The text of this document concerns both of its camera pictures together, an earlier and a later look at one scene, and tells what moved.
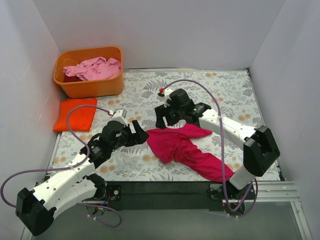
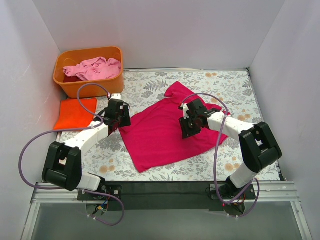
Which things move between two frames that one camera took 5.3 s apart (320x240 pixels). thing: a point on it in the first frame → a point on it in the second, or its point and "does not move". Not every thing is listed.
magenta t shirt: [177, 143] → [155, 134]
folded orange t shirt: [80, 118] does not move
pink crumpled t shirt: [94, 67] does not move
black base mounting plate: [131, 196] does not move
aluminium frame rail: [277, 192] does not move
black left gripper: [130, 135] → [122, 116]
